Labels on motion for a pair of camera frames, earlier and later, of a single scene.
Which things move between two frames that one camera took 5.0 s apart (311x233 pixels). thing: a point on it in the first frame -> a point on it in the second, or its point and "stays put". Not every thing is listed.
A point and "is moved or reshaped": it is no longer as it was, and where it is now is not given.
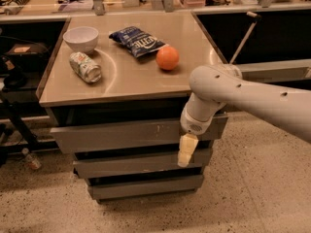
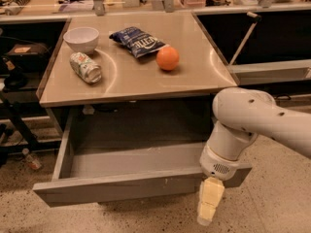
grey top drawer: x=127 y=136 is moved or reshaped
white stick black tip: x=258 y=18 stays put
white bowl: x=81 y=39 stays put
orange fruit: x=167 y=57 stays put
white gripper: x=193 y=124 -> x=216 y=165
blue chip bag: x=136 y=41 stays put
